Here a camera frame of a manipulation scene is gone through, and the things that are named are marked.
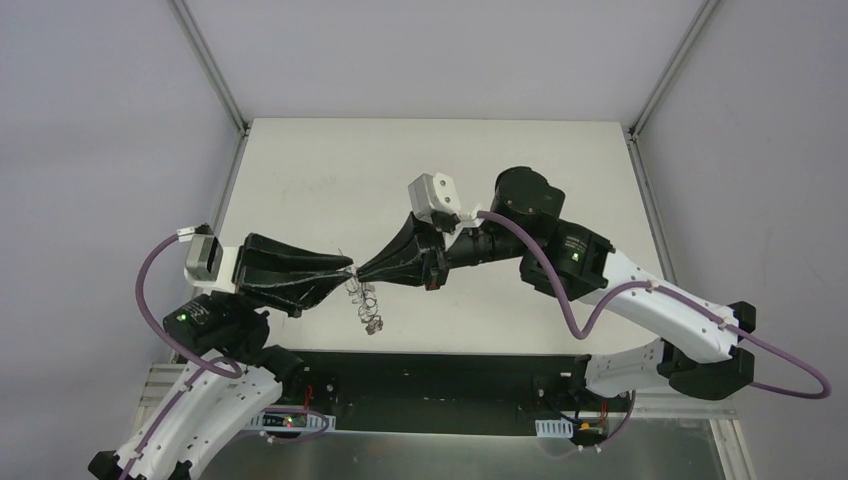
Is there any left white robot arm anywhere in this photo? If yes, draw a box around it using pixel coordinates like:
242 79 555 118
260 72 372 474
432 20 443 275
88 225 353 479

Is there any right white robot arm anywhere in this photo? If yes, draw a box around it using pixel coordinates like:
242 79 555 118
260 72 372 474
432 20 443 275
356 166 756 410

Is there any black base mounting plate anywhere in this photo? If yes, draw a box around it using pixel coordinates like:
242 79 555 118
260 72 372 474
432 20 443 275
274 350 629 436

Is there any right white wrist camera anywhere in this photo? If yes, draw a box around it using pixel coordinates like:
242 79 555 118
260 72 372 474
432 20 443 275
408 173 483 234

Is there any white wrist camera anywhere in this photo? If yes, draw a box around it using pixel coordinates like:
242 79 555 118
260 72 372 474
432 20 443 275
408 173 483 234
176 224 239 293

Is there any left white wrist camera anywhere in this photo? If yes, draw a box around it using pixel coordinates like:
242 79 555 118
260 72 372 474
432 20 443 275
176 224 239 293

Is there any left white cable duct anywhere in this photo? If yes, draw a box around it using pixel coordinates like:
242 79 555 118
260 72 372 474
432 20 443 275
243 410 336 434

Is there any white cable duct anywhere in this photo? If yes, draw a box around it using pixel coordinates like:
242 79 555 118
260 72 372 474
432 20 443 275
534 417 574 439
243 410 336 434

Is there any right white cable duct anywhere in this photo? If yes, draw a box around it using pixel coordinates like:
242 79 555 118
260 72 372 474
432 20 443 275
534 417 574 439

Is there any right aluminium frame post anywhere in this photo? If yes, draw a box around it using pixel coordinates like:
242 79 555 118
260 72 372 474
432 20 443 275
628 0 723 142

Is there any aluminium frame post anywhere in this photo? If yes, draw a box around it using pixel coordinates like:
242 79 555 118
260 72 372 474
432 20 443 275
628 0 723 142
168 0 250 137

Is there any left aluminium frame post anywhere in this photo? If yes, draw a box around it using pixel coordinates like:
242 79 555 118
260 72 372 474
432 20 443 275
168 0 250 137

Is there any aluminium rail frame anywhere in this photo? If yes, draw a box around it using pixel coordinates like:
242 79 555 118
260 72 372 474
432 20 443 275
632 386 737 420

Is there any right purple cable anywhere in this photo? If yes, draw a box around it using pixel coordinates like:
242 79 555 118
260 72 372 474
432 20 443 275
476 210 833 401

